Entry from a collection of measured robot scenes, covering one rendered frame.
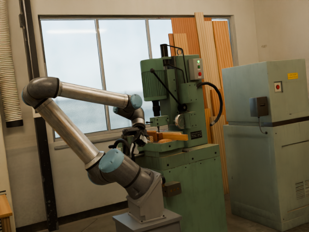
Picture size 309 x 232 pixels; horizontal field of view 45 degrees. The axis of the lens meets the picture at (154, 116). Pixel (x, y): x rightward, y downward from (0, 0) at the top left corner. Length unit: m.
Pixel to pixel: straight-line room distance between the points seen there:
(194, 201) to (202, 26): 2.47
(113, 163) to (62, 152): 1.97
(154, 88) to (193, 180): 0.74
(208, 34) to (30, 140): 2.42
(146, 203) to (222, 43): 3.06
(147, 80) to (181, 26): 1.90
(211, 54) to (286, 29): 0.97
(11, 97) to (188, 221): 1.95
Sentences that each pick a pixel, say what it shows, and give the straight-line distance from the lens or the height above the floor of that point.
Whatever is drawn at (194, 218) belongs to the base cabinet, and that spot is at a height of 0.30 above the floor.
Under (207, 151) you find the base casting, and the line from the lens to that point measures 2.91.
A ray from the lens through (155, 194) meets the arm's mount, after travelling 2.12.
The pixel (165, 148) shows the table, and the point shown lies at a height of 0.86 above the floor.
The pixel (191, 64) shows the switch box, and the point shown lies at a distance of 2.92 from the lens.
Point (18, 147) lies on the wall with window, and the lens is 3.89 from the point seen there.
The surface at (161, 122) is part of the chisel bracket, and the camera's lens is 2.85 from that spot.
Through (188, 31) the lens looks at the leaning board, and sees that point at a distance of 4.62.
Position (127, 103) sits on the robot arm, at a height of 1.21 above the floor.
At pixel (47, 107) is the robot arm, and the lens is 2.17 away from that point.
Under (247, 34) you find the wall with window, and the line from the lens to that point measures 5.26.
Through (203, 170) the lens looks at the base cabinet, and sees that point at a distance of 2.89.
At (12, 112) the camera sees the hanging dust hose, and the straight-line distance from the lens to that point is 3.68.
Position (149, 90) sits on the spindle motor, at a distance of 2.78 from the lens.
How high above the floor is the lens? 1.25
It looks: 3 degrees down
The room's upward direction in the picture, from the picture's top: 6 degrees counter-clockwise
